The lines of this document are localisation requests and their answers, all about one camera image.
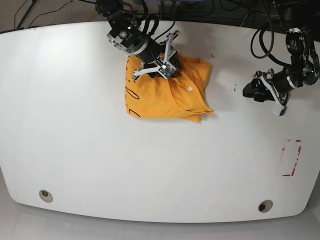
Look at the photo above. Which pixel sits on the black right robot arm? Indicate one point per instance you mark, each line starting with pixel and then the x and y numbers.
pixel 132 33

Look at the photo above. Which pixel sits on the table grommet hole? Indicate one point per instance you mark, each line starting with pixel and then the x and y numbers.
pixel 45 196
pixel 265 206

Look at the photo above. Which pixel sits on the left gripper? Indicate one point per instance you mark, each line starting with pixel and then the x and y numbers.
pixel 268 86

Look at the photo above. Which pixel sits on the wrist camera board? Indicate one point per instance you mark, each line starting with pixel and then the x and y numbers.
pixel 166 70
pixel 279 109

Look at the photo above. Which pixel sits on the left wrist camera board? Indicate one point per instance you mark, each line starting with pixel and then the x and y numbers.
pixel 279 109

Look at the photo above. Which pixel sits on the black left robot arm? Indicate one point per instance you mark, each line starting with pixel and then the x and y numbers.
pixel 297 17

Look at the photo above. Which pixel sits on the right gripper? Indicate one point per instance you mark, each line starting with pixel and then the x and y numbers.
pixel 153 54

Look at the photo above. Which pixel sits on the right table grommet hole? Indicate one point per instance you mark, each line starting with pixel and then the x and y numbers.
pixel 265 206

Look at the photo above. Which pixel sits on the yellow t-shirt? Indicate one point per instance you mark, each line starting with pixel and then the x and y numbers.
pixel 180 96

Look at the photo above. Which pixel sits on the left table grommet hole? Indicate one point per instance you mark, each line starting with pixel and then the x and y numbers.
pixel 45 196

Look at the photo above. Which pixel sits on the red tape rectangle marking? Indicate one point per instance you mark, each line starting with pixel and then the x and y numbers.
pixel 289 157

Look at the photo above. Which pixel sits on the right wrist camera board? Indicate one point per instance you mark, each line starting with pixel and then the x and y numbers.
pixel 166 70

